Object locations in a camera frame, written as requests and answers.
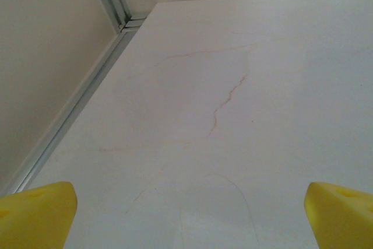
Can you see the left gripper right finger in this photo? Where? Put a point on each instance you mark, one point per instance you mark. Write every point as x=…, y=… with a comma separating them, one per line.
x=344, y=220

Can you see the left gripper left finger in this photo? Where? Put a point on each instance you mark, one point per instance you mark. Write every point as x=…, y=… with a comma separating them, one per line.
x=35, y=217

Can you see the aluminium side rail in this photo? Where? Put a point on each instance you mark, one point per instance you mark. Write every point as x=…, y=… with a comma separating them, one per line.
x=88, y=85

